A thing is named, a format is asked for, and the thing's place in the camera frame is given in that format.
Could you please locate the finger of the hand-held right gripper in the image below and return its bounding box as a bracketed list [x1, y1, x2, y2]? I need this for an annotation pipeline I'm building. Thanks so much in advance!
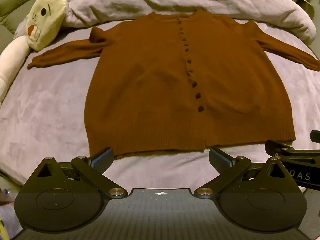
[265, 139, 320, 159]
[309, 129, 320, 143]

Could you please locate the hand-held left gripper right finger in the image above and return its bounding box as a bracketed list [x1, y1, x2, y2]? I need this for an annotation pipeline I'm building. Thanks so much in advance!
[194, 147, 298, 198]

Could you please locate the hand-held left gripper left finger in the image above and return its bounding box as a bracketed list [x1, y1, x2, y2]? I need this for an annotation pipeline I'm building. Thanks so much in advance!
[24, 147, 127, 198]

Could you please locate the brown knit cardigan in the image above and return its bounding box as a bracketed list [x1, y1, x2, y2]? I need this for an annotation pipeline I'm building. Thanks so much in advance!
[27, 9, 320, 158]

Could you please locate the purple bed sheet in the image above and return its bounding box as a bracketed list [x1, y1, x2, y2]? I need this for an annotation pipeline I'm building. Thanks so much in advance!
[0, 17, 320, 195]

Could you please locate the dark side shelf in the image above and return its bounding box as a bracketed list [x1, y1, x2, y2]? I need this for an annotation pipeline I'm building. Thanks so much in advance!
[286, 0, 316, 20]

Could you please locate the cream long plush toy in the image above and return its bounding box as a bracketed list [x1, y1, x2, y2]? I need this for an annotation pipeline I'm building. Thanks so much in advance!
[0, 0, 67, 103]

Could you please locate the purple duvet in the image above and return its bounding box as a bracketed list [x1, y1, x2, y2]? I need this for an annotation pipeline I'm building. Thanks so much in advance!
[15, 0, 317, 46]

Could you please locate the green cushion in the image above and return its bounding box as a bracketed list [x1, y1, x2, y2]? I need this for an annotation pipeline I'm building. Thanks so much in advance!
[0, 0, 55, 53]

